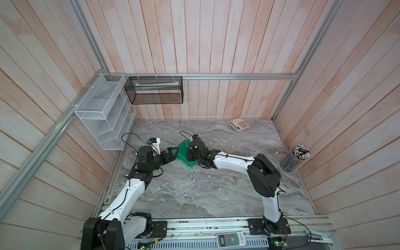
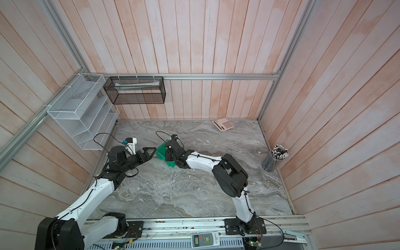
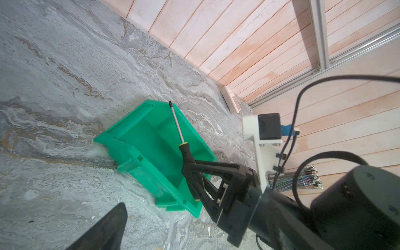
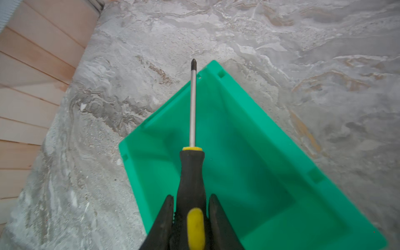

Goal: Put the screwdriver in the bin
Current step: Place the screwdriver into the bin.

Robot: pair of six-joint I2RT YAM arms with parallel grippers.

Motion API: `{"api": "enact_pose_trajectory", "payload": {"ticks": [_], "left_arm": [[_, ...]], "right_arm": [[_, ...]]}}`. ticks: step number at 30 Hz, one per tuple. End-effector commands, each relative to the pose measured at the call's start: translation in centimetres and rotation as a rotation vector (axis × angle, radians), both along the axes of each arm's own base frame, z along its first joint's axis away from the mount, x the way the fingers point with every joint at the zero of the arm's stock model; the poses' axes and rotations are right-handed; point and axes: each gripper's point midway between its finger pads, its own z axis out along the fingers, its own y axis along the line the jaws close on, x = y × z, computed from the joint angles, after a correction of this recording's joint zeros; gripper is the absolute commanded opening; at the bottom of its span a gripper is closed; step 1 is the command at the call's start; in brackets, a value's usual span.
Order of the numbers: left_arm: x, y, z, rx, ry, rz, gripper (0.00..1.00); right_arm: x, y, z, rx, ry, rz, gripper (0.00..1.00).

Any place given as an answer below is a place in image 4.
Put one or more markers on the black yellow screwdriver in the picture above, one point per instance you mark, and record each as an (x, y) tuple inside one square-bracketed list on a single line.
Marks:
[(191, 197)]

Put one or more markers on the green plastic bin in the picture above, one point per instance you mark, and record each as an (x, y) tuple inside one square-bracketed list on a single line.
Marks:
[(275, 197)]

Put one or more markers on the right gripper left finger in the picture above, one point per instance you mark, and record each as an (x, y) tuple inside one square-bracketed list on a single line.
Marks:
[(159, 235)]

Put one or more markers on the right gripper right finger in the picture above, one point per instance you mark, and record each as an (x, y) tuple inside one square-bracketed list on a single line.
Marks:
[(223, 236)]

